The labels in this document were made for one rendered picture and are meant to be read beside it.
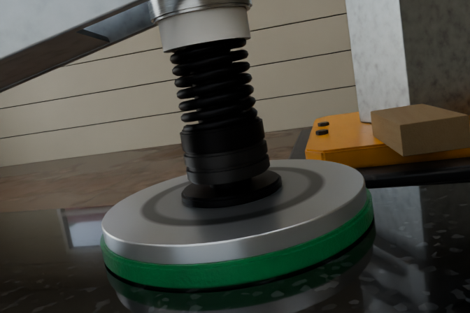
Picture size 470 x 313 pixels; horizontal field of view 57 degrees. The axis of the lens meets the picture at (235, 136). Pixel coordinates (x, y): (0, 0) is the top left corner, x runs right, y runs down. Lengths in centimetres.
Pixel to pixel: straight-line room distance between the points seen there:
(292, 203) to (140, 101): 669
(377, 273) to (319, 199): 7
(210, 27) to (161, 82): 654
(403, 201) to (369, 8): 67
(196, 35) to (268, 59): 606
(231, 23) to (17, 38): 14
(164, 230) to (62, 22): 15
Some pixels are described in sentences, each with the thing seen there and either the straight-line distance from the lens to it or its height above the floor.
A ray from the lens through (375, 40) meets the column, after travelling 98.
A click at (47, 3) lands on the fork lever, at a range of 31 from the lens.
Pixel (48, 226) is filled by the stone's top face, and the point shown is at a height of 82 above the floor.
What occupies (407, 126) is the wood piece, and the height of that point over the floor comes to 83.
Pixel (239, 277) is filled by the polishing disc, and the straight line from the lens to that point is 27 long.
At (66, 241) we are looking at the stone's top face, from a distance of 43.
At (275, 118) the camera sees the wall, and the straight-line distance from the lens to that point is 642.
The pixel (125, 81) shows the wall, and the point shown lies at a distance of 705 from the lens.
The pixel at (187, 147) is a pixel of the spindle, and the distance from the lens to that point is 34.
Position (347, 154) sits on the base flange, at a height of 77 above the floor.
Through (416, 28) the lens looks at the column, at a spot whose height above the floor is 97.
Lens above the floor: 95
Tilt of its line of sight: 8 degrees down
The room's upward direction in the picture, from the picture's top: 9 degrees counter-clockwise
